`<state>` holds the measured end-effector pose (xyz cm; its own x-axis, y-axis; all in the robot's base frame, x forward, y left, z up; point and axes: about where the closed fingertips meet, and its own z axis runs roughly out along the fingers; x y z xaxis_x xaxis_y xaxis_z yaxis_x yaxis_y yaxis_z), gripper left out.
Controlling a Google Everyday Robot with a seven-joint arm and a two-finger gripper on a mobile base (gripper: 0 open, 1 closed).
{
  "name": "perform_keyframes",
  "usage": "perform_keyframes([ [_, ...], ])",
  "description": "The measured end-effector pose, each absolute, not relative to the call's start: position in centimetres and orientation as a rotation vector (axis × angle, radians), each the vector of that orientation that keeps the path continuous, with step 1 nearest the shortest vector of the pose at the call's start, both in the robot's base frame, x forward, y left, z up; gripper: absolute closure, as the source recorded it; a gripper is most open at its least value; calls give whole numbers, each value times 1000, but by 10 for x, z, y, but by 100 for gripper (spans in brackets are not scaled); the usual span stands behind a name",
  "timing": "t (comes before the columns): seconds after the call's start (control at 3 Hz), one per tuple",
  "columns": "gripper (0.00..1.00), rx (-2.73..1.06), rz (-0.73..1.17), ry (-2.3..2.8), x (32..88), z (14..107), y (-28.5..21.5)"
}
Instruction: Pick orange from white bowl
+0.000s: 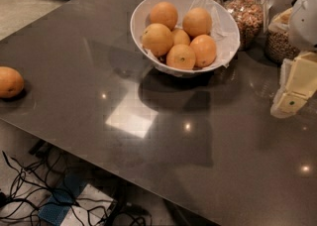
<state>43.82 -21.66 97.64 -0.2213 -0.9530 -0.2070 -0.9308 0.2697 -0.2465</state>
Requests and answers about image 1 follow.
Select orange front left large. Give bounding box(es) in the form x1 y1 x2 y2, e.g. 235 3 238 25
142 23 173 57

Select white bowl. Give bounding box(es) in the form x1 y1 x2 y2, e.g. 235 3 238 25
129 0 241 78

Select white paper bowl liner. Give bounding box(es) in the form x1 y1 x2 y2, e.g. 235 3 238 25
142 0 241 74

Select small orange in middle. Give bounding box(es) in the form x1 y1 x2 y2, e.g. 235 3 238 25
171 28 190 46

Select blue and white floor box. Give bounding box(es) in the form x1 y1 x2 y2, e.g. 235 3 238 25
39 174 116 226

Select black floor cables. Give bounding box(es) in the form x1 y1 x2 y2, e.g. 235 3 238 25
0 150 153 226

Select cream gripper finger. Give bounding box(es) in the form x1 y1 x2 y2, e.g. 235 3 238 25
270 52 317 118

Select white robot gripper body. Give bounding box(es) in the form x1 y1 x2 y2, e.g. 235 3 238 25
289 0 317 52

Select glass jar of nuts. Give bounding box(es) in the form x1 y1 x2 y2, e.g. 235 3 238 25
225 0 264 51

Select glass jar of grains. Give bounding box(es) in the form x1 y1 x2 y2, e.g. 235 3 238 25
264 8 299 64

